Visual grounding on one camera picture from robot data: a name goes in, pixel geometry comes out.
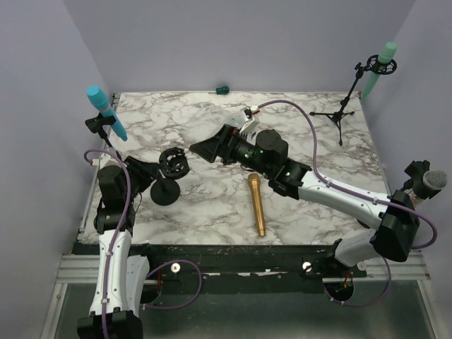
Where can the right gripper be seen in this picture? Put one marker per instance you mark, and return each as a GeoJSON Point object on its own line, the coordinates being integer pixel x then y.
{"type": "Point", "coordinates": [222, 145]}

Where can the blue microphone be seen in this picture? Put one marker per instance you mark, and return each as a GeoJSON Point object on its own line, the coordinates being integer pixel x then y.
{"type": "Point", "coordinates": [100, 101]}

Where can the green handled screwdriver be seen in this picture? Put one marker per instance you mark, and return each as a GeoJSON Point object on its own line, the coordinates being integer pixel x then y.
{"type": "Point", "coordinates": [222, 90]}

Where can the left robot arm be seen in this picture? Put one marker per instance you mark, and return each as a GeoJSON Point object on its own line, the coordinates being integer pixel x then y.
{"type": "Point", "coordinates": [114, 312]}

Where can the black blue-microphone desk stand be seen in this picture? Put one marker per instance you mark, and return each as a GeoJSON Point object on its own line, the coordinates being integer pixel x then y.
{"type": "Point", "coordinates": [96, 126]}

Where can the aluminium frame rail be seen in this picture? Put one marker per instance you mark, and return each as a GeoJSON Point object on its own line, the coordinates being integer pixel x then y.
{"type": "Point", "coordinates": [84, 269]}

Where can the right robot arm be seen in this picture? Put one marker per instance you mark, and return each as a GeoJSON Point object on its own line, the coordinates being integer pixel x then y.
{"type": "Point", "coordinates": [392, 224]}

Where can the black shock mount desk stand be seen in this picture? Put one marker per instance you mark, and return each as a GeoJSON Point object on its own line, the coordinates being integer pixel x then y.
{"type": "Point", "coordinates": [173, 165]}

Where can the black stand holding silver microphone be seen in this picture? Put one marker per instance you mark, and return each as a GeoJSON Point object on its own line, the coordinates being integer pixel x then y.
{"type": "Point", "coordinates": [415, 184]}

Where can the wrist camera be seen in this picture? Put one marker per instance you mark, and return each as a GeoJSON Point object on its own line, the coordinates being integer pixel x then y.
{"type": "Point", "coordinates": [249, 120]}
{"type": "Point", "coordinates": [103, 162]}

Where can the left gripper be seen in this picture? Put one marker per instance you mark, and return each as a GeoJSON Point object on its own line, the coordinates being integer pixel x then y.
{"type": "Point", "coordinates": [145, 171]}

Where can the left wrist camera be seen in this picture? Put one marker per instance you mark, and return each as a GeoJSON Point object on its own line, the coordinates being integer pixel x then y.
{"type": "Point", "coordinates": [103, 162]}

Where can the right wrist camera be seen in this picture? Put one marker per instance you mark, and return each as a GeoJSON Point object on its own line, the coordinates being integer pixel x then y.
{"type": "Point", "coordinates": [249, 120]}

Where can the silver mesh head microphone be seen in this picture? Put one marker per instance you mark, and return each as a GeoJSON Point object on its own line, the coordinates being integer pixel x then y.
{"type": "Point", "coordinates": [433, 181]}

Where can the gold microphone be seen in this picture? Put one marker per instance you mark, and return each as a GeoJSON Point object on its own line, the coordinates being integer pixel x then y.
{"type": "Point", "coordinates": [254, 183]}

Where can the black tripod microphone stand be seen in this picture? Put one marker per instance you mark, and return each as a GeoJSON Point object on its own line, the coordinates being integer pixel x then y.
{"type": "Point", "coordinates": [337, 116]}

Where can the clear plastic packet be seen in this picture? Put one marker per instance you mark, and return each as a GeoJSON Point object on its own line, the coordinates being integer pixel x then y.
{"type": "Point", "coordinates": [235, 120]}

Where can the mint green microphone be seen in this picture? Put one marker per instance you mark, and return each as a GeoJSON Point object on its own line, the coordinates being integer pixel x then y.
{"type": "Point", "coordinates": [380, 65]}

